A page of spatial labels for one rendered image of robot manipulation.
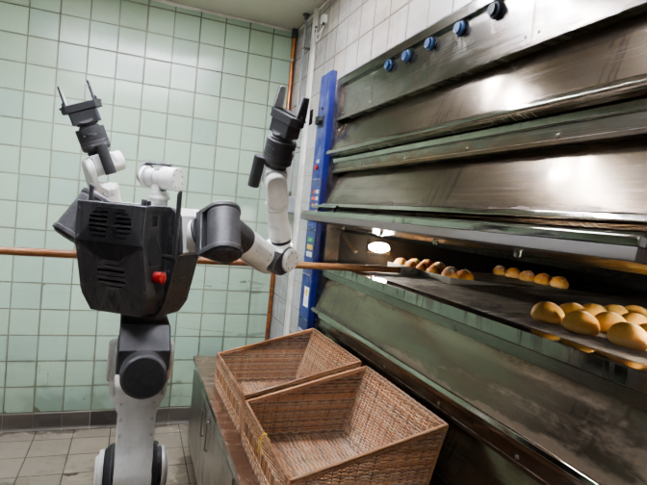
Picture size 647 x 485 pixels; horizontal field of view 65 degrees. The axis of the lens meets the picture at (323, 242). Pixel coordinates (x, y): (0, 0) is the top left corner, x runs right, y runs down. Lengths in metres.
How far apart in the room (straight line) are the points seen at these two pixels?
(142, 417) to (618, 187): 1.35
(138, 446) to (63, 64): 2.34
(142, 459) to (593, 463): 1.16
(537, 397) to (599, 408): 0.16
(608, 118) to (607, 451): 0.68
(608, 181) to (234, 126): 2.55
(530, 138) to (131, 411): 1.32
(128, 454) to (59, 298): 1.84
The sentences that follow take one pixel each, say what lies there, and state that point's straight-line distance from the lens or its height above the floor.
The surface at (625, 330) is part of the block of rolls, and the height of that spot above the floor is 1.22.
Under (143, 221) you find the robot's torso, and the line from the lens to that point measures 1.31.
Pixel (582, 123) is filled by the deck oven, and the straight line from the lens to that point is 1.29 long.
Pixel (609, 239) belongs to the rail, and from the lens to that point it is 1.00.
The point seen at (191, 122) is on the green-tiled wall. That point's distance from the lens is 3.33.
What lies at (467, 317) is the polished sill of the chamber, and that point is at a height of 1.16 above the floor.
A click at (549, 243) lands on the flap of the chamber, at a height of 1.40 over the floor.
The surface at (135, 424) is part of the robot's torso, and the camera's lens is 1.64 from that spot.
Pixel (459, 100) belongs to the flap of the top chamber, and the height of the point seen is 1.81.
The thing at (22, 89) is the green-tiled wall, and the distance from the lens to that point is 3.39.
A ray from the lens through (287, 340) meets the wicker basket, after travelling 2.53.
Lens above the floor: 1.41
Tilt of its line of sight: 3 degrees down
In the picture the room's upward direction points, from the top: 6 degrees clockwise
